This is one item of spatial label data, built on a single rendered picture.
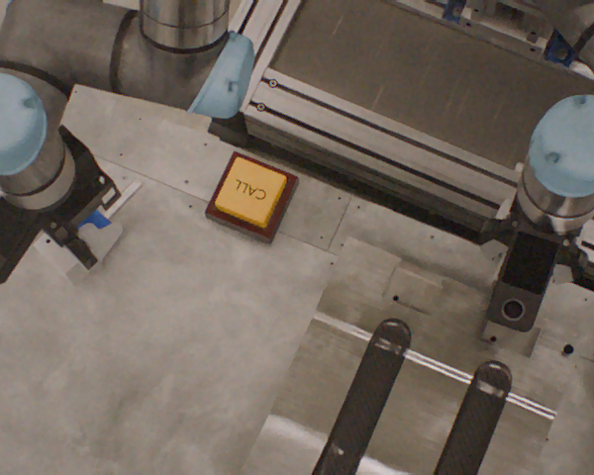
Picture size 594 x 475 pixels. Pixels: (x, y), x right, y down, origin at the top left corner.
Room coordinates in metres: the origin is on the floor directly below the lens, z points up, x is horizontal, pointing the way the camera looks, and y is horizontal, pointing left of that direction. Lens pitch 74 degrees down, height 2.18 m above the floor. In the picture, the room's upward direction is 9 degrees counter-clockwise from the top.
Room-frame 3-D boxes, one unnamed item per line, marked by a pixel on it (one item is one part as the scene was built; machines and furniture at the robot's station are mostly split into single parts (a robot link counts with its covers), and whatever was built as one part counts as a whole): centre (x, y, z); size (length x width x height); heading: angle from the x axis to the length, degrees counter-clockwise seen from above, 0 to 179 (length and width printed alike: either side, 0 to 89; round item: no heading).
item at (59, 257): (0.44, 0.21, 0.83); 0.13 x 0.05 x 0.05; 128
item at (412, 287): (0.30, -0.11, 0.87); 0.05 x 0.05 x 0.04; 57
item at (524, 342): (0.24, -0.20, 0.87); 0.05 x 0.05 x 0.04; 57
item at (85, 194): (0.44, 0.22, 0.99); 0.09 x 0.08 x 0.12; 128
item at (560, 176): (0.33, -0.24, 1.14); 0.09 x 0.08 x 0.11; 116
